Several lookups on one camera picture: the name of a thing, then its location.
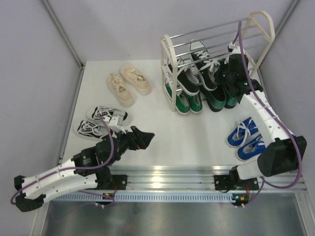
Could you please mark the green canvas sneaker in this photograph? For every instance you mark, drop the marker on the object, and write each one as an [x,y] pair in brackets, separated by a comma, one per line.
[182,101]
[195,103]

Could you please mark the blue canvas sneaker lower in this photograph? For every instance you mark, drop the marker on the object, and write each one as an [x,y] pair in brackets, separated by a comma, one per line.
[253,148]

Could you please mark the green loafer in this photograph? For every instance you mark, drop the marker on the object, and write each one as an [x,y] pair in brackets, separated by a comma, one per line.
[231,93]
[216,99]

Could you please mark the black white sneaker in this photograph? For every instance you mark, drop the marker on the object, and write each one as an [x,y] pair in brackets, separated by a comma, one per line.
[93,112]
[89,130]

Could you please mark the blue canvas sneaker upper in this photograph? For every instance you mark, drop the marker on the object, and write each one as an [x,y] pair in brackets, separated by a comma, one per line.
[243,131]

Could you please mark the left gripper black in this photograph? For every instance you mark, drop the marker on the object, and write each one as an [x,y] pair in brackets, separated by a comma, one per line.
[141,139]

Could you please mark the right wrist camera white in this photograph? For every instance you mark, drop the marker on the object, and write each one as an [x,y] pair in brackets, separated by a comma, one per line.
[233,49]

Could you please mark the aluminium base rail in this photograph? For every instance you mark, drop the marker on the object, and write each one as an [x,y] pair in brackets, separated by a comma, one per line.
[170,178]

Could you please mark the cream shoe rack metal bars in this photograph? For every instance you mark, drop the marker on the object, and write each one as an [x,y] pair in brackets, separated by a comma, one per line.
[173,56]

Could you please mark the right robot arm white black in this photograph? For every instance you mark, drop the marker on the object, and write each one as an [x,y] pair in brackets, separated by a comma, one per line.
[284,151]

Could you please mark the black canvas sneaker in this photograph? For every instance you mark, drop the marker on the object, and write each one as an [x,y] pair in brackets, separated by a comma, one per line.
[186,81]
[206,65]

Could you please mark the perforated cable duct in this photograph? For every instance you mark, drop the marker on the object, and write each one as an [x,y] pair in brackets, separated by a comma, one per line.
[160,197]

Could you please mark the beige sneaker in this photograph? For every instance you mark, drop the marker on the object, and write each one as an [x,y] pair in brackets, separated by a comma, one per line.
[133,77]
[119,89]

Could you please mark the blue canvas sneaker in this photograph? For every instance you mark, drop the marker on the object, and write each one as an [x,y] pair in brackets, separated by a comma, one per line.
[253,148]
[243,131]

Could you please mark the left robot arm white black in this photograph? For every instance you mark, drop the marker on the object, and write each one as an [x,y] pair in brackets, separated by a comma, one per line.
[89,169]

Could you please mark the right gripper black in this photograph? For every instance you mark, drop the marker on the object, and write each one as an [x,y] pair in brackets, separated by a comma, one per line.
[222,65]

